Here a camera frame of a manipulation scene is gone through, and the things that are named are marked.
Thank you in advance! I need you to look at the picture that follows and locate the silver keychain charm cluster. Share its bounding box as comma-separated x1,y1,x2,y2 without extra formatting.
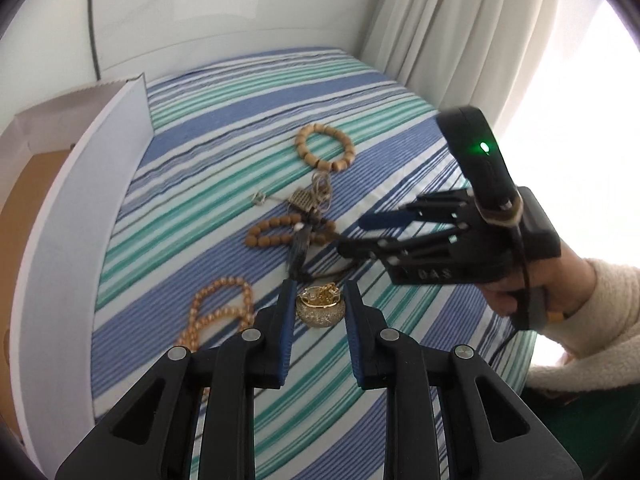
250,171,333,214

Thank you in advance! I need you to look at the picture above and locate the gold sparkly jewelry piece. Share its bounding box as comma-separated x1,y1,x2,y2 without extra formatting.
295,283,346,328

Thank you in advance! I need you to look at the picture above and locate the amber bead necklace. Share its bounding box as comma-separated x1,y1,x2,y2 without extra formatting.
174,276,257,401

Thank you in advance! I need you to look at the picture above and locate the person right hand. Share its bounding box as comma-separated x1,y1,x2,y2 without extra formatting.
480,238,598,317

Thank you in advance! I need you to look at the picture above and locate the striped bed sheet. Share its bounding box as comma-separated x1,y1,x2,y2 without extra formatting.
89,46,539,480

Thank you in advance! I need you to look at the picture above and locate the white curtain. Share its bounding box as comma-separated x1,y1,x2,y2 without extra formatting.
360,0,559,127

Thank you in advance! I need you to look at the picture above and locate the white cardboard box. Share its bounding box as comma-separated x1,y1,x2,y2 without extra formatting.
6,75,154,479

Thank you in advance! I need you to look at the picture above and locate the white wardrobe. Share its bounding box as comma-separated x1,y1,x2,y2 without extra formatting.
1,0,376,122

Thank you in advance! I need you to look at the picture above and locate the light wooden bead bracelet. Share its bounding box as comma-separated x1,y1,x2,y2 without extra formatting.
294,122,356,174

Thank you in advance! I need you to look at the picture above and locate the brown round bead bracelet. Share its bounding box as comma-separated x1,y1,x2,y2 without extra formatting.
243,212,339,250

